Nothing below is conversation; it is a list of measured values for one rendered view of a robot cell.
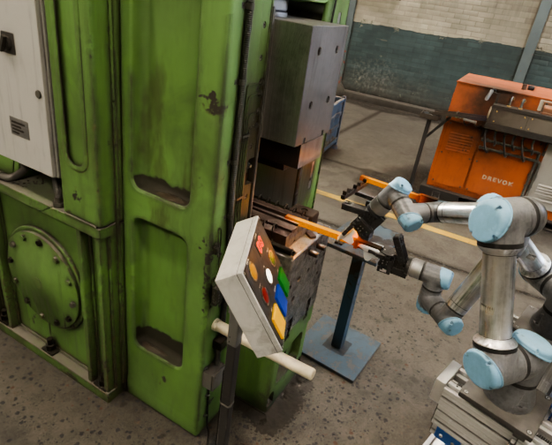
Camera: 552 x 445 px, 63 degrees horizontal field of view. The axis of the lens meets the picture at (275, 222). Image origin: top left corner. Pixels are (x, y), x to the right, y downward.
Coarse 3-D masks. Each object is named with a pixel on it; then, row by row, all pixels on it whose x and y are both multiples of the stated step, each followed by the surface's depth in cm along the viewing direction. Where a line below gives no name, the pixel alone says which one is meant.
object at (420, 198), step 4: (360, 176) 238; (364, 176) 239; (368, 180) 237; (372, 180) 235; (376, 180) 235; (372, 184) 236; (376, 184) 235; (380, 184) 233; (384, 184) 232; (388, 184) 233; (412, 192) 227; (412, 196) 225; (416, 196) 224; (420, 196) 223; (424, 196) 222; (428, 196) 222; (416, 200) 224; (420, 200) 225; (424, 200) 224; (428, 200) 222; (432, 200) 221; (436, 200) 219
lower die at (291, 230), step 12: (264, 204) 202; (252, 216) 192; (264, 216) 192; (276, 216) 192; (300, 216) 196; (264, 228) 185; (276, 228) 186; (288, 228) 186; (300, 228) 192; (276, 240) 184; (288, 240) 184
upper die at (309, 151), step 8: (320, 136) 176; (264, 144) 171; (272, 144) 169; (280, 144) 168; (304, 144) 166; (312, 144) 172; (320, 144) 179; (264, 152) 172; (272, 152) 170; (280, 152) 169; (288, 152) 167; (296, 152) 165; (304, 152) 168; (312, 152) 175; (320, 152) 182; (272, 160) 172; (280, 160) 170; (288, 160) 168; (296, 160) 167; (304, 160) 170; (312, 160) 177; (296, 168) 168
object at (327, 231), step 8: (288, 216) 191; (296, 216) 192; (304, 224) 188; (312, 224) 187; (320, 232) 185; (328, 232) 183; (336, 232) 183; (360, 240) 178; (360, 248) 178; (376, 248) 175
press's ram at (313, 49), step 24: (288, 24) 145; (312, 24) 145; (336, 24) 163; (288, 48) 148; (312, 48) 145; (336, 48) 163; (288, 72) 151; (312, 72) 151; (336, 72) 170; (288, 96) 154; (312, 96) 158; (264, 120) 162; (288, 120) 157; (312, 120) 165; (288, 144) 160
